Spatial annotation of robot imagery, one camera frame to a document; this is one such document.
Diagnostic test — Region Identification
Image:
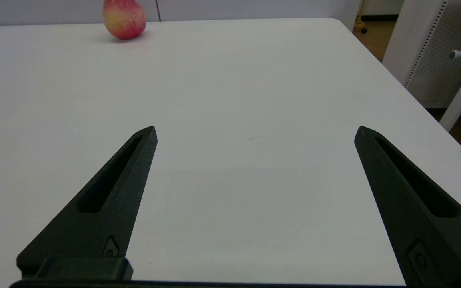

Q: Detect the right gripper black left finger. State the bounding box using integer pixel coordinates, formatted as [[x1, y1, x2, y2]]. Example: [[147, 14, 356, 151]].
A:
[[16, 126, 158, 281]]

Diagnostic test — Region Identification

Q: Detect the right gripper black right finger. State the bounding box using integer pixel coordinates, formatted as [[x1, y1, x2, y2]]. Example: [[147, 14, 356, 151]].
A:
[[354, 126, 461, 288]]

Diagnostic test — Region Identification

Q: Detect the white pegboard panel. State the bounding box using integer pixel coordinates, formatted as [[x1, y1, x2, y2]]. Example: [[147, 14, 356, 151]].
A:
[[382, 0, 461, 108]]

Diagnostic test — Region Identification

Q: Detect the red yellow peach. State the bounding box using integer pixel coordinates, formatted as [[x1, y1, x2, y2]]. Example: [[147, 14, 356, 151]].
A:
[[102, 0, 147, 40]]

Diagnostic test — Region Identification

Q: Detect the wooden leg with caster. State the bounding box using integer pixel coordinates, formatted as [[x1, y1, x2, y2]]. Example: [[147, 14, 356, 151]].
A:
[[353, 14, 368, 34]]

